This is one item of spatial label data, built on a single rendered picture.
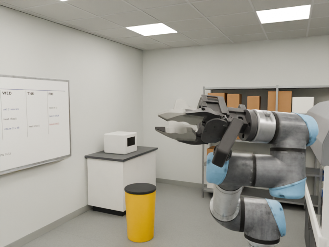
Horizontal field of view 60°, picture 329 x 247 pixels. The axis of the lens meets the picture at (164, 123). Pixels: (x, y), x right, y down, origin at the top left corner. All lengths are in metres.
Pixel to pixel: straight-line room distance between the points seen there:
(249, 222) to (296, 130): 0.43
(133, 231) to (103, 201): 1.05
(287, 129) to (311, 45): 4.80
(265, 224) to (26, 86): 3.29
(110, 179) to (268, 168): 3.91
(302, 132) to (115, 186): 3.91
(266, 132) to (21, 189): 3.52
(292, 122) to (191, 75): 5.08
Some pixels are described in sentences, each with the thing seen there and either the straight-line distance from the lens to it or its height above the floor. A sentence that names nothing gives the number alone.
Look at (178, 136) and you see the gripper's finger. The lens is 0.62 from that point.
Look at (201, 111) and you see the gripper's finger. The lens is 0.58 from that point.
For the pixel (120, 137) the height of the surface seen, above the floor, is 1.17.
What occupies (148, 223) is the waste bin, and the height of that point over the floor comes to 0.24.
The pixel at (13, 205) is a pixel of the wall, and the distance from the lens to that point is 3.91.
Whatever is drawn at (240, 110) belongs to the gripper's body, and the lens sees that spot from 0.67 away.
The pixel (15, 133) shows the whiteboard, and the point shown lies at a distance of 3.75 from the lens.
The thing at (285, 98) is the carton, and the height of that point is 1.78.
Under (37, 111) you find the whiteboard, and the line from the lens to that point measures 3.94.
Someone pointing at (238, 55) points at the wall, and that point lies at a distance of 5.52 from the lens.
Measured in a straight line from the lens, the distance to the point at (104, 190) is 4.60.
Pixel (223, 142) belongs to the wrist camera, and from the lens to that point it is 0.57.
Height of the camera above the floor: 1.78
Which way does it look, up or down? 5 degrees down
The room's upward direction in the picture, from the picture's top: straight up
